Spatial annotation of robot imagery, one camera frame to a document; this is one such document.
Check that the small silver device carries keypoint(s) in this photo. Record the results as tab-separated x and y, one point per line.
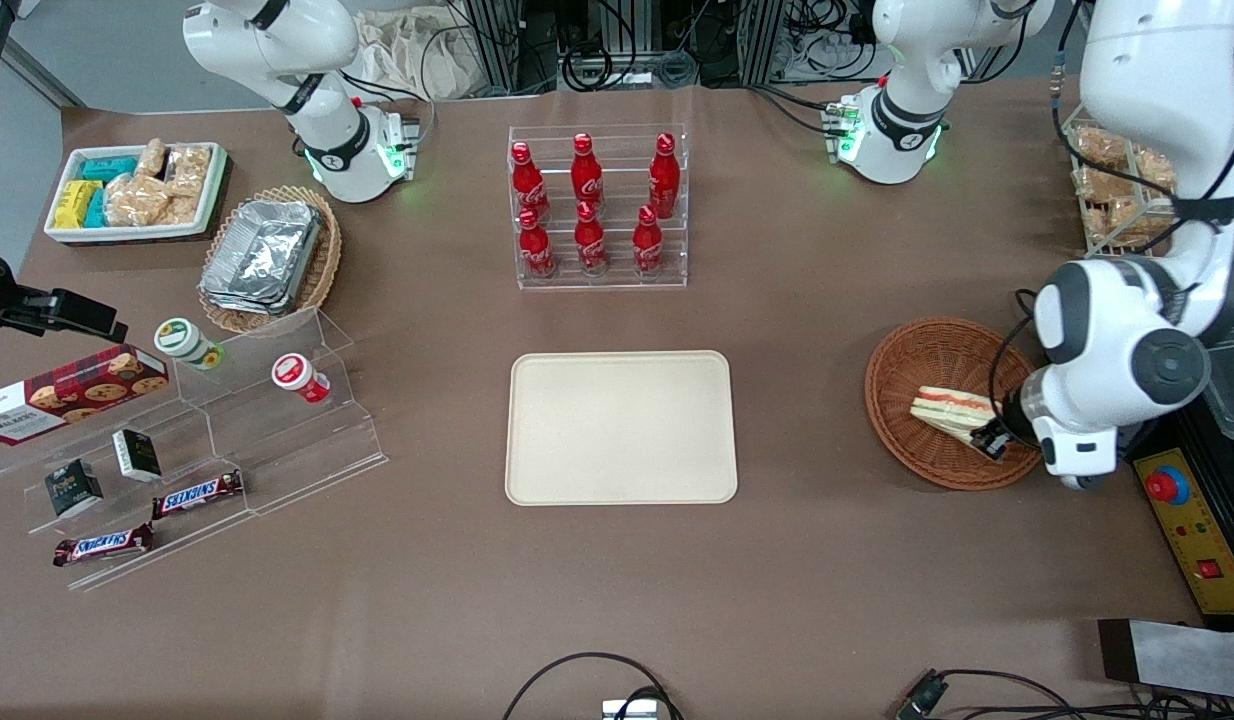
629	710

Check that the small dark green box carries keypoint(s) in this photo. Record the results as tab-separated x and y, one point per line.
73	488

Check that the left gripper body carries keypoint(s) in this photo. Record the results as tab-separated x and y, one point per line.
1020	416

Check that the aluminium frame post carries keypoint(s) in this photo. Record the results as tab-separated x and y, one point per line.
497	45
762	40

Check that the brown chocolate bar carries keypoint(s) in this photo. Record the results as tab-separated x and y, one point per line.
197	495
102	545

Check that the red cola bottle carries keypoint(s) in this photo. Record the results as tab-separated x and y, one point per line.
527	185
590	243
647	245
536	248
664	178
586	175

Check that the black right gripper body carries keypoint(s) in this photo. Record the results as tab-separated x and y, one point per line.
27	306

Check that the red tartan cookie box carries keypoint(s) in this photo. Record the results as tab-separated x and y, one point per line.
67	395

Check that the yellow snack pack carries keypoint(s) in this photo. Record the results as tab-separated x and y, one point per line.
75	203

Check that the clear bag of crackers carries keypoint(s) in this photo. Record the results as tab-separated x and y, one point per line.
135	200
189	170
152	158

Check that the white rectangular snack bin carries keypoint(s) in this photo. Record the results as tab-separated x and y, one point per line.
212	205

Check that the red-lidded white cup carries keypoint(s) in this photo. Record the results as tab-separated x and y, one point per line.
297	375

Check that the beige cloth bag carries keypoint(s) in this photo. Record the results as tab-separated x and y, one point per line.
417	55

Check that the clear acrylic stepped shelf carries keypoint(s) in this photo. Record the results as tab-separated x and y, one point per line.
277	445

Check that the green-lidded white cup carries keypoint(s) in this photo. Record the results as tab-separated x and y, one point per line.
182	340

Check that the cream rectangular tray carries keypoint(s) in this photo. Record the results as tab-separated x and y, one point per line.
622	430

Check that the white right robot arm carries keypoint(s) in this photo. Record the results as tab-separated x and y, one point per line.
277	50

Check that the triangular white bread sandwich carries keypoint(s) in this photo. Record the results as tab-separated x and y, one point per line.
947	410

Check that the grey flat panel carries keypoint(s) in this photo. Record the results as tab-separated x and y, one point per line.
1177	660

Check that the round brown wicker basket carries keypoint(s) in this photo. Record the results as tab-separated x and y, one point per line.
927	350

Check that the oval tan wicker basket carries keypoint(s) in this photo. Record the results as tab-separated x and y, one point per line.
327	260

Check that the bagged bread roll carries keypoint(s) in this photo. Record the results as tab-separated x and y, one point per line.
1155	170
1102	147
1107	185
1119	220

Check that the yellow emergency stop box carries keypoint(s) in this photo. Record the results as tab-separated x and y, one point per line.
1192	540

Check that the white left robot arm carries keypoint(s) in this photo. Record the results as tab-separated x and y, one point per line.
1147	80

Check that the clear acrylic bottle rack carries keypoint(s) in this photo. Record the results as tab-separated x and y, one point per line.
617	150

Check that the small black white box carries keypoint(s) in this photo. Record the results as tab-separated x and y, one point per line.
137	455

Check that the teal snack pack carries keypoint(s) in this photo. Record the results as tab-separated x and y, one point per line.
109	167
96	210

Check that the stacked aluminium foil containers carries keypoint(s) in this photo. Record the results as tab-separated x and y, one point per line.
262	255

